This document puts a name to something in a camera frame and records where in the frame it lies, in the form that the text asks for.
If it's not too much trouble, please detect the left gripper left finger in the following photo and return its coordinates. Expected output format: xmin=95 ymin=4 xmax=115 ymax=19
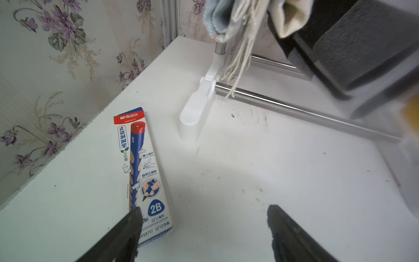
xmin=78 ymin=207 xmax=143 ymax=262

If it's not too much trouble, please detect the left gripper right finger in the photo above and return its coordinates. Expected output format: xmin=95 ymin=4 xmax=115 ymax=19
xmin=267 ymin=205 xmax=336 ymax=262

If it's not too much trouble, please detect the black white checkered scarf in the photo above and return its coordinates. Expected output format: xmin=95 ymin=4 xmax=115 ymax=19
xmin=267 ymin=1 xmax=419 ymax=119

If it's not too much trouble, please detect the plaid blue cream scarf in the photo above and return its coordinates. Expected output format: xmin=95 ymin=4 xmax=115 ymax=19
xmin=203 ymin=0 xmax=314 ymax=97

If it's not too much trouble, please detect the blue red pencil box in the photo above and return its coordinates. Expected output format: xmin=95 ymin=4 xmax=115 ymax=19
xmin=113 ymin=107 xmax=174 ymax=246

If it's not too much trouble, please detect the yellow pen cup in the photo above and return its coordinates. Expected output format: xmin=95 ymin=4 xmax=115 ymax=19
xmin=402 ymin=93 xmax=419 ymax=135

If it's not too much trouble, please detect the white steel clothes rack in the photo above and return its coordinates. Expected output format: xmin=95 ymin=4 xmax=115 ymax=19
xmin=179 ymin=43 xmax=402 ymax=143

